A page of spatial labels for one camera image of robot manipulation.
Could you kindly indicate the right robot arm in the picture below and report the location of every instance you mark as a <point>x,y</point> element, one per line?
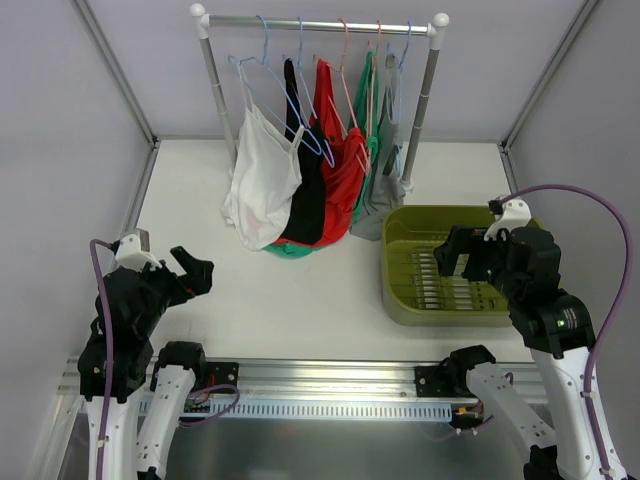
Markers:
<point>523,266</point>

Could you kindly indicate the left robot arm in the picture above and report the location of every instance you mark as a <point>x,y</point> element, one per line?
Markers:
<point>134,395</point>

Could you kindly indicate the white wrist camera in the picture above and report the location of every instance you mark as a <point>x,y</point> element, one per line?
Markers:
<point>133,251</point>
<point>508,214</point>

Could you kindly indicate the green tank top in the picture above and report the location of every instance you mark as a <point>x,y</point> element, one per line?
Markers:
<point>360,108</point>

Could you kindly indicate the white silver clothes rack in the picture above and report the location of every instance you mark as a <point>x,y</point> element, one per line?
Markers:
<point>434,31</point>

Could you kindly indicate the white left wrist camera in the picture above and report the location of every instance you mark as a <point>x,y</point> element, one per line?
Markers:
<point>133,251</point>

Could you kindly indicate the red tank top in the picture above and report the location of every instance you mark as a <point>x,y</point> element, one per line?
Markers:
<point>344,179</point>

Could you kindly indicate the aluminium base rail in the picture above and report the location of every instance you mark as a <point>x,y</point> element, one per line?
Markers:
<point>328,380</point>

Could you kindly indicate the pink wire hanger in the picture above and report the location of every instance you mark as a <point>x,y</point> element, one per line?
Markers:
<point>350,100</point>

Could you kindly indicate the white tank top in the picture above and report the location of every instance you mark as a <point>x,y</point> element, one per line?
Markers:
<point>265,177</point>

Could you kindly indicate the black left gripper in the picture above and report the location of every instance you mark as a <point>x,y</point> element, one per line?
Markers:
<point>167,282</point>

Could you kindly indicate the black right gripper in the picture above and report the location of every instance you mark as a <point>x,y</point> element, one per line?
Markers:
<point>470,257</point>

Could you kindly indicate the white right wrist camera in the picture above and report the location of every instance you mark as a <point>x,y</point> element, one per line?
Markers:
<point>508,214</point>

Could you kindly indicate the grey tank top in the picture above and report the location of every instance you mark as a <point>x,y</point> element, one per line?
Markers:
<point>382,194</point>

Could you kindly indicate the olive green plastic basket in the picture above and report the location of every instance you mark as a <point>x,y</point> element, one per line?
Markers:
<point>414,295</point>

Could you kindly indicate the white slotted cable duct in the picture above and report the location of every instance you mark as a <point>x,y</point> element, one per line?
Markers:
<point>411,411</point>

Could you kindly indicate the salmon wire hanger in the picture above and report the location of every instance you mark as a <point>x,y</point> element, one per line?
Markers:
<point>371,90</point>

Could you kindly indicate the black tank top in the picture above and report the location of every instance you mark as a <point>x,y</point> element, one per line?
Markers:
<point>306,220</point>

